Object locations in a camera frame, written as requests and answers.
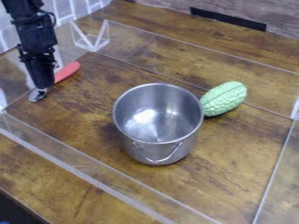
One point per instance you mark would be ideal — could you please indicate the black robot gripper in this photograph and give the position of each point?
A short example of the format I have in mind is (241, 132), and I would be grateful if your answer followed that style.
(33, 24)

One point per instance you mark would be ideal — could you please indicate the orange handled metal spoon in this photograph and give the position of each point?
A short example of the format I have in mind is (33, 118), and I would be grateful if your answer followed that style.
(37, 94)

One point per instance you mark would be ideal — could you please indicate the stainless steel pot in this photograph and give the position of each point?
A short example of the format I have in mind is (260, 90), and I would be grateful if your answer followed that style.
(157, 117)

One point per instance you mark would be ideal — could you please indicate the green bitter melon toy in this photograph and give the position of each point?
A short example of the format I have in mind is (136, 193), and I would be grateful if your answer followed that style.
(222, 98)

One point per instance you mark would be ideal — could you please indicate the clear acrylic enclosure wall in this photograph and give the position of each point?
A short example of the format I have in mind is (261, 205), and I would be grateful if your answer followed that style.
(62, 164)

